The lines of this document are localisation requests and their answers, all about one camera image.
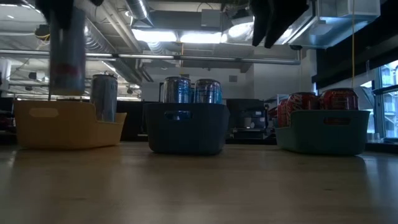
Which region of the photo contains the ceiling cable reel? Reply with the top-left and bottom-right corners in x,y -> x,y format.
34,24 -> 51,44

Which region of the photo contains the ribbed silver air duct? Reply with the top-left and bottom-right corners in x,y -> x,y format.
74,0 -> 147,85

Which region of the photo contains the tall white slim can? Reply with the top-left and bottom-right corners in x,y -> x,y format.
49,6 -> 87,96
90,73 -> 119,123

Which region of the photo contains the black countertop appliance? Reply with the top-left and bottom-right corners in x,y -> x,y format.
226,98 -> 271,141

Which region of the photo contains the round silver air duct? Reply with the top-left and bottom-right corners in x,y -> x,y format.
124,0 -> 155,27

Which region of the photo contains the dark blue plastic bin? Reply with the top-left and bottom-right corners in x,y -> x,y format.
143,102 -> 231,156

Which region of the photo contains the ceiling light panel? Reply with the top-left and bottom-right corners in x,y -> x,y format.
132,29 -> 223,44

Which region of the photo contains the grey ceiling box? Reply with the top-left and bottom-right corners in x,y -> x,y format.
201,8 -> 222,28

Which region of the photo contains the green plastic bin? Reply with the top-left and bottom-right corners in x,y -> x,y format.
275,109 -> 371,156

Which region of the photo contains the window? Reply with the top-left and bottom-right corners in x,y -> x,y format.
371,60 -> 398,139

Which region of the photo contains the long horizontal ceiling pipe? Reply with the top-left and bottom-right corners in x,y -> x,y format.
0,49 -> 302,65

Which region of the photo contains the yellow plastic bin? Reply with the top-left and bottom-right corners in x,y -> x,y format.
14,100 -> 127,149

